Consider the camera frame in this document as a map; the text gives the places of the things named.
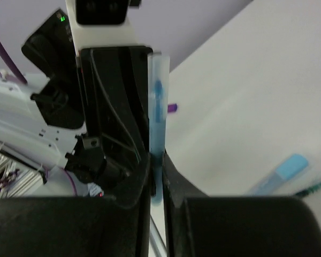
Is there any purple highlighter cap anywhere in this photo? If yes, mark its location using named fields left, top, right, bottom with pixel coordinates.
left=167, top=103, right=178, bottom=113

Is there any transparent blue pen cap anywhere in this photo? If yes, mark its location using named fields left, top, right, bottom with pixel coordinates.
left=148, top=52, right=170, bottom=155

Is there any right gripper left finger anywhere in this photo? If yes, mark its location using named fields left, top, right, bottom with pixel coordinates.
left=0, top=154, right=151, bottom=256

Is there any green pen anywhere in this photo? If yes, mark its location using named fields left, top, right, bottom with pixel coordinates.
left=294, top=182, right=321, bottom=198

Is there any light blue highlighter body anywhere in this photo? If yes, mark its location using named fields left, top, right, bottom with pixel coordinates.
left=246, top=172, right=286, bottom=196

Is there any blue pen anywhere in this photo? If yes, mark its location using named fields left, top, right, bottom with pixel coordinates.
left=148, top=79, right=165, bottom=205

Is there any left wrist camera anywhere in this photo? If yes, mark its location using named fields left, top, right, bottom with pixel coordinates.
left=65, top=0, right=141, bottom=55

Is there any light blue highlighter cap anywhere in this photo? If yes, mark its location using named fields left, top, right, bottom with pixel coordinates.
left=275, top=154, right=309, bottom=180

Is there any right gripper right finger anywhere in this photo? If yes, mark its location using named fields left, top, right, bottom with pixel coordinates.
left=162, top=154, right=321, bottom=256

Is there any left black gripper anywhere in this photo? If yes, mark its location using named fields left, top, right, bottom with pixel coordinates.
left=76, top=46, right=152, bottom=184

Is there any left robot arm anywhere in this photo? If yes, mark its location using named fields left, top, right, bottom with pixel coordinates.
left=0, top=1, right=152, bottom=203

